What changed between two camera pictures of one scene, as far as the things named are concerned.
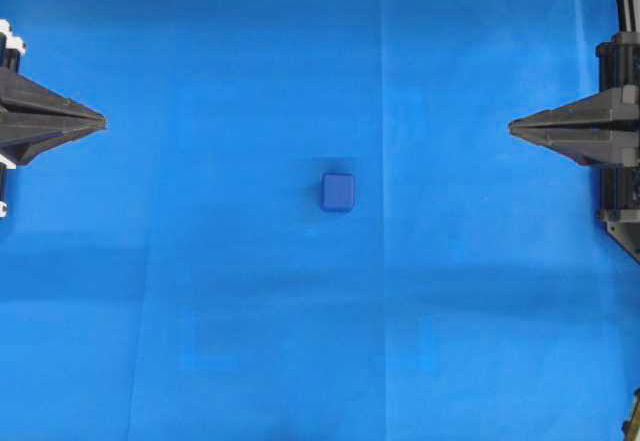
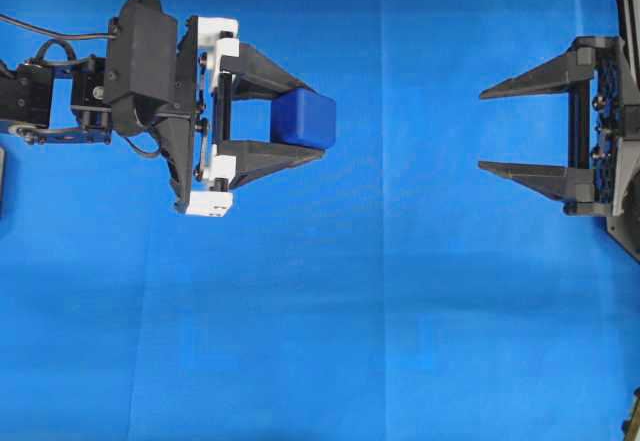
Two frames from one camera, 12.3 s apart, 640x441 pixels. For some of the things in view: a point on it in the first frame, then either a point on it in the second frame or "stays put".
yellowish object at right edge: (632, 426) stays put
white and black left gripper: (55, 118) → (219, 69)
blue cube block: (337, 192) → (303, 118)
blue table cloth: (171, 276) stays put
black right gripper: (602, 129) → (595, 128)
